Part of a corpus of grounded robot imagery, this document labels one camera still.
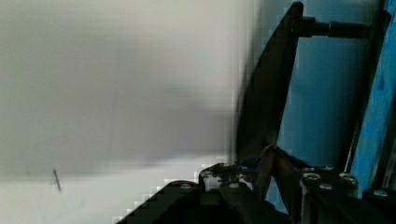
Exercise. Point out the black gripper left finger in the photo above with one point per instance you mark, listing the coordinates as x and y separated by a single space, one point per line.
253 171

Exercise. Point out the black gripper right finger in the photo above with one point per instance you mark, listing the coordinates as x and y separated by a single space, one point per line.
312 194

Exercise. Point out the black toaster oven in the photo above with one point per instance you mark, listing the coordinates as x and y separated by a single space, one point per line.
307 78

